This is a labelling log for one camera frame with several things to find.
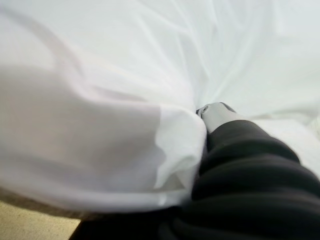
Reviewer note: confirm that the white duvet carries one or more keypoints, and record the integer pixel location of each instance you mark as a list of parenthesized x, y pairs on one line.
[(112, 87)]

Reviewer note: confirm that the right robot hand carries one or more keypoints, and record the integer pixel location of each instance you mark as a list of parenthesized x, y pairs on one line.
[(250, 187)]

